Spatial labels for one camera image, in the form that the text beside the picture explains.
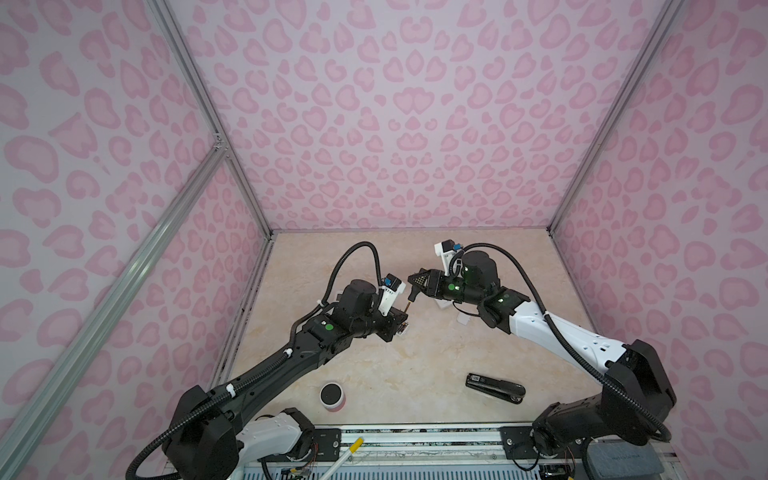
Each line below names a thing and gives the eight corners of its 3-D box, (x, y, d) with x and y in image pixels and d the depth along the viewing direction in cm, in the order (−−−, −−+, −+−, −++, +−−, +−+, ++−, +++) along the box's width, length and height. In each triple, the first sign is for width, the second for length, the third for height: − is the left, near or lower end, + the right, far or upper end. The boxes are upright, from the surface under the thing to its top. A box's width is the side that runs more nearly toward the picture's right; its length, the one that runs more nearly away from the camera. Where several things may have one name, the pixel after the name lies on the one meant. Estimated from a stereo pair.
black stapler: (464, 386, 84) (467, 380, 80) (466, 375, 86) (469, 369, 82) (519, 404, 81) (525, 399, 77) (519, 392, 83) (525, 386, 79)
